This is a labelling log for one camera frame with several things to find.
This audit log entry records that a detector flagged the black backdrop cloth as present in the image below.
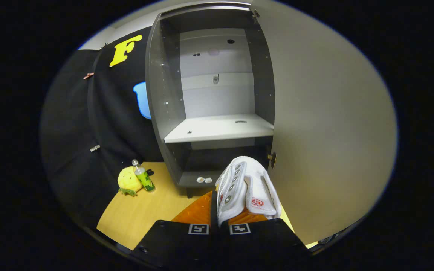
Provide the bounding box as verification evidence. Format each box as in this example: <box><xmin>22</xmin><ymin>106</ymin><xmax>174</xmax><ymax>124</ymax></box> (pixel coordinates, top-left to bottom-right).
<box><xmin>40</xmin><ymin>26</ymin><xmax>172</xmax><ymax>226</ymax></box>

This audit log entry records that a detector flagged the grey shoe cabinet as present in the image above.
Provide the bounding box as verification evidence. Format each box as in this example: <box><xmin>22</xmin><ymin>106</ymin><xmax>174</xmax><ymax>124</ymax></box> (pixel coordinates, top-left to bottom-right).
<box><xmin>145</xmin><ymin>2</ymin><xmax>276</xmax><ymax>199</ymax></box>

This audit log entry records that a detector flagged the green spray bottle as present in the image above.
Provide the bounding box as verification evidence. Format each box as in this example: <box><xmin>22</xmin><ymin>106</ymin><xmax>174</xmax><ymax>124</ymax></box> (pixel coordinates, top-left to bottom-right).
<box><xmin>132</xmin><ymin>159</ymin><xmax>156</xmax><ymax>192</ymax></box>

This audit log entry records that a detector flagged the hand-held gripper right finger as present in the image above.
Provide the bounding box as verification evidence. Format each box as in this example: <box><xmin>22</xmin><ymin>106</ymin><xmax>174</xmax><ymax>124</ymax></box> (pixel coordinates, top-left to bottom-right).
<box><xmin>219</xmin><ymin>209</ymin><xmax>312</xmax><ymax>268</ymax></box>

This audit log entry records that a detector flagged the white shoe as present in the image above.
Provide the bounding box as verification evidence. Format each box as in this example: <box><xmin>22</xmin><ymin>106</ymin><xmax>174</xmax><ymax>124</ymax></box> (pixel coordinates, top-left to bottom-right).
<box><xmin>215</xmin><ymin>156</ymin><xmax>281</xmax><ymax>227</ymax></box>

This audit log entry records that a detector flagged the beige shoe cabinet door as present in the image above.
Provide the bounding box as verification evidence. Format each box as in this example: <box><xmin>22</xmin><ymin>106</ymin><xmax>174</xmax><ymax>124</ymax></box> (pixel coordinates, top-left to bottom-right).
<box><xmin>249</xmin><ymin>0</ymin><xmax>397</xmax><ymax>245</ymax></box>

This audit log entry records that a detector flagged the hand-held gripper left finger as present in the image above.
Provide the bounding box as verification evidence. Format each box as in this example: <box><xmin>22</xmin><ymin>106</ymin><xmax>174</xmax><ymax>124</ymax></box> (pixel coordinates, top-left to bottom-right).
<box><xmin>132</xmin><ymin>190</ymin><xmax>218</xmax><ymax>268</ymax></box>

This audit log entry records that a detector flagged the yellow plush toy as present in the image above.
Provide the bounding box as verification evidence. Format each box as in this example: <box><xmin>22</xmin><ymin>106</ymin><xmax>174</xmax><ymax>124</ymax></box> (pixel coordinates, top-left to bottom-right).
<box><xmin>117</xmin><ymin>166</ymin><xmax>143</xmax><ymax>197</ymax></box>

